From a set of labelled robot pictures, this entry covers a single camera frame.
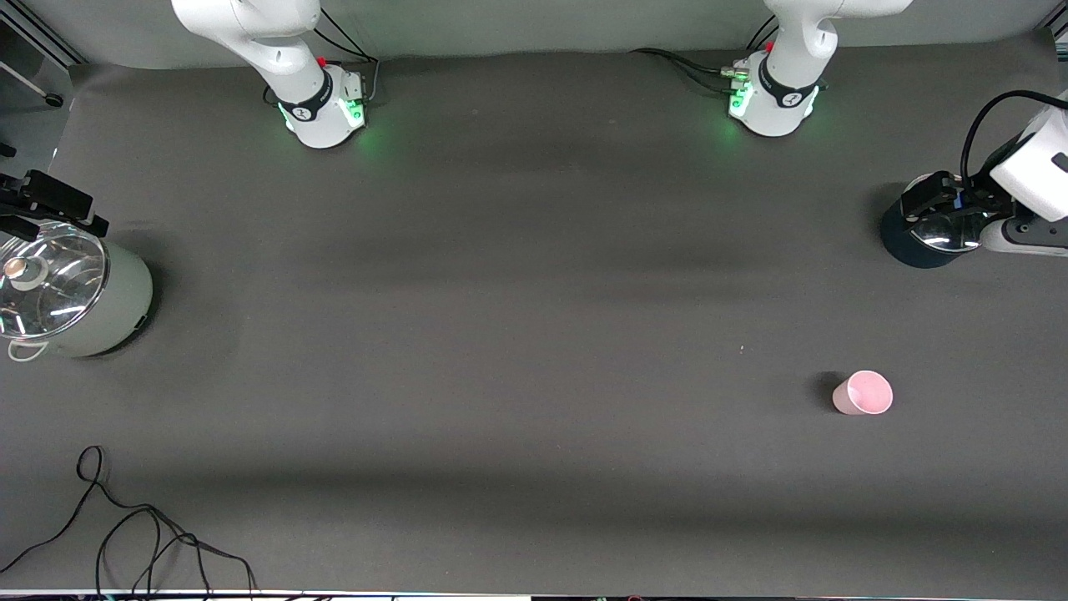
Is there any glass lid with blue knob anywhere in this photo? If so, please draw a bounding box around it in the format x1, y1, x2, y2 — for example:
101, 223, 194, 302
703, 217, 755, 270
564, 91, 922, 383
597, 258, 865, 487
905, 173, 1002, 253

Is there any thin black table cable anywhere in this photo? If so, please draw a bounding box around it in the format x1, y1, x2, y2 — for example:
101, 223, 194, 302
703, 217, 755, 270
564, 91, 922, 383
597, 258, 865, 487
0, 445, 256, 595

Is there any pink plastic cup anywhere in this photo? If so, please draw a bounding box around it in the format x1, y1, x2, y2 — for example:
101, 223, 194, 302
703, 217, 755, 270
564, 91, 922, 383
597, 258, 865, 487
832, 370, 894, 417

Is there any pale green cooking pot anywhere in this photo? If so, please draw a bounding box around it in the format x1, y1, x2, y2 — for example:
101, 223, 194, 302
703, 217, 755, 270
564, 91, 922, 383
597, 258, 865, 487
0, 221, 156, 361

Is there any black left arm base cable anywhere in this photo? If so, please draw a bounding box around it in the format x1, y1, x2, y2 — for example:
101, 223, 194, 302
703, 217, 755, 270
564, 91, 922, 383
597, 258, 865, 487
630, 48, 746, 94

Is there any dark blue pot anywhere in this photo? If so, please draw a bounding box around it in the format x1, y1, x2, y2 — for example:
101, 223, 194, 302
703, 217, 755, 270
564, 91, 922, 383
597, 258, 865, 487
880, 171, 1006, 270

